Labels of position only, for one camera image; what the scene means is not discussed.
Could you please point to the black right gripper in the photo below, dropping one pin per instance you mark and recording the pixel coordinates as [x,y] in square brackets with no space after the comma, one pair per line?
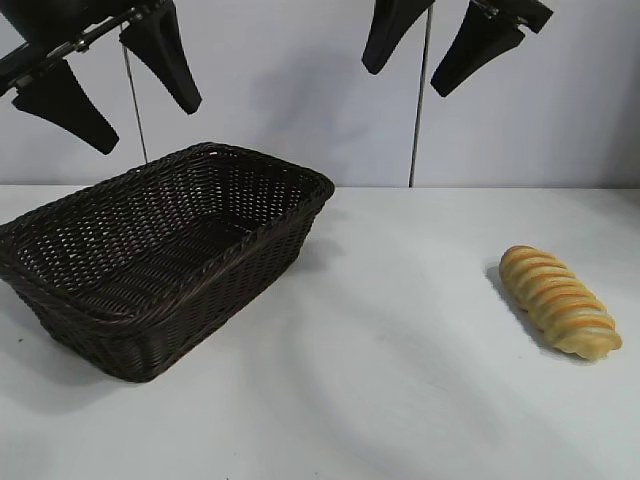
[525,12]

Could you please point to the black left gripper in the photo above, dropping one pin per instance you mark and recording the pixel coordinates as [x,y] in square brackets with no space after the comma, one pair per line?
[35,20]

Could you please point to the dark brown woven basket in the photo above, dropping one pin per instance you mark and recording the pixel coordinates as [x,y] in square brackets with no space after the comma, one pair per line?
[150,260]

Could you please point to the long twisted bread loaf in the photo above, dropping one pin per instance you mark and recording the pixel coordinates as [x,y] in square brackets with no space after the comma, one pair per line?
[555,300]

